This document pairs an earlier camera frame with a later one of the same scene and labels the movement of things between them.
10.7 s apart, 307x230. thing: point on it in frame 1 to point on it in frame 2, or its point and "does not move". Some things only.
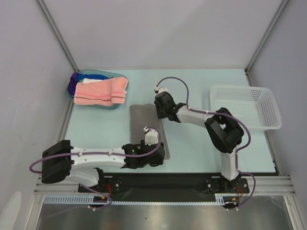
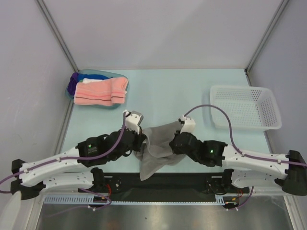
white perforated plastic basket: x=255 y=105 does not move
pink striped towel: x=101 y=93 does not move
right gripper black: x=159 y=103 to x=175 y=143
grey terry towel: x=146 y=116 to x=156 y=153
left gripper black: x=159 y=161 to x=139 y=138
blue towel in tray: x=81 y=76 does not move
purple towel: x=71 y=86 does not move
